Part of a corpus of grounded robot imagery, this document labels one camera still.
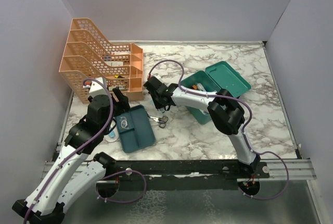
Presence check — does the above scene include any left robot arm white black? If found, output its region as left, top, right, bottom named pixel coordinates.
left=12, top=88, right=130, bottom=223

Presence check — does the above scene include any clear small plastic packet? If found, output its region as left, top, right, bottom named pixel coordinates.
left=120, top=117, right=129, bottom=129

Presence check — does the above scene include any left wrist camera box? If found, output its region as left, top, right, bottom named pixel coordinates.
left=83, top=77, right=108, bottom=97

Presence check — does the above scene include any mask packet under tray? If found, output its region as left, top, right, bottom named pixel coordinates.
left=104, top=119, right=119, bottom=143

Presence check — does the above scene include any small bottle blue cap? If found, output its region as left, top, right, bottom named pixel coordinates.
left=196, top=83, right=206, bottom=91

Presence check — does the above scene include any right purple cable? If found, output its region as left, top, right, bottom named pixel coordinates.
left=148, top=59, right=289, bottom=200

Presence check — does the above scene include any teal divided tray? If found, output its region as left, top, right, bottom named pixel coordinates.
left=116, top=105, right=156, bottom=154

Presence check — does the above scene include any purple cable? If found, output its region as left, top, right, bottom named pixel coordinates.
left=23, top=78, right=147, bottom=224
left=148, top=59, right=289, bottom=200

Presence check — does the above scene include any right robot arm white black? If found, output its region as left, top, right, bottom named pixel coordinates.
left=144, top=76, right=260, bottom=178

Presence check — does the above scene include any green medicine box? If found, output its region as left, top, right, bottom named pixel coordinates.
left=179, top=61, right=252, bottom=125

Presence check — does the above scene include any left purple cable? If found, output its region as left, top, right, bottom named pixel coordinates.
left=23, top=78, right=147, bottom=224

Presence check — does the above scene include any orange plastic file organizer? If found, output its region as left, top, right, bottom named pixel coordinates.
left=59, top=18, right=144, bottom=104

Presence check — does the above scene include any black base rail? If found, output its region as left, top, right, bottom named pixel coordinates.
left=94, top=153, right=269, bottom=191

